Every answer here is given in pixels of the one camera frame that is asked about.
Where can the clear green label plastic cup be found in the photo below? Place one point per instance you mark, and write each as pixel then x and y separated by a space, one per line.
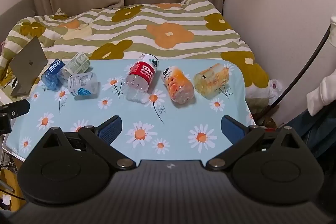
pixel 78 61

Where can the yellow floral cloth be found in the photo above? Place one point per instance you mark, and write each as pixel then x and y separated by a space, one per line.
pixel 9 187

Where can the striped floral blanket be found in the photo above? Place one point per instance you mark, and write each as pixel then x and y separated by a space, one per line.
pixel 157 29

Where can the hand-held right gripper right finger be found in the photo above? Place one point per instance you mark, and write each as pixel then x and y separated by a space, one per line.
pixel 231 130

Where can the blue label plastic cup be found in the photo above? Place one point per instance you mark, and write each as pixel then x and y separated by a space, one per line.
pixel 53 69

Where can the orange label plastic cup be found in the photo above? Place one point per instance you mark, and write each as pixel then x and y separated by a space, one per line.
pixel 177 85

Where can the grey laptop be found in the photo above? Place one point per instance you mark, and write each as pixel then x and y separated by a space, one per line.
pixel 27 62

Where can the blue jeans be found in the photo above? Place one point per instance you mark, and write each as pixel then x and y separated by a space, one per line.
pixel 320 132

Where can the white garment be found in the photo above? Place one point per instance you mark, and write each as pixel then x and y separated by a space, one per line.
pixel 321 92

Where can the red label plastic cup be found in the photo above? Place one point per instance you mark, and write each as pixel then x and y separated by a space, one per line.
pixel 141 72

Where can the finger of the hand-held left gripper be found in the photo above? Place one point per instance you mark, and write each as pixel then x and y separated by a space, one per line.
pixel 15 108

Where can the light blue daisy tablecloth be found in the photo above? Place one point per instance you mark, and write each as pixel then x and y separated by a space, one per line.
pixel 173 121

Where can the yellow label plastic cup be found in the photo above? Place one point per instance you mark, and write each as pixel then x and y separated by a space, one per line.
pixel 210 80

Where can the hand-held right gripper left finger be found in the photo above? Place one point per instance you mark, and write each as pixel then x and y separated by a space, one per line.
pixel 111 130

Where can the white label plastic cup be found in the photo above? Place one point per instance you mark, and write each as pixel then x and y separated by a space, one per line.
pixel 82 84

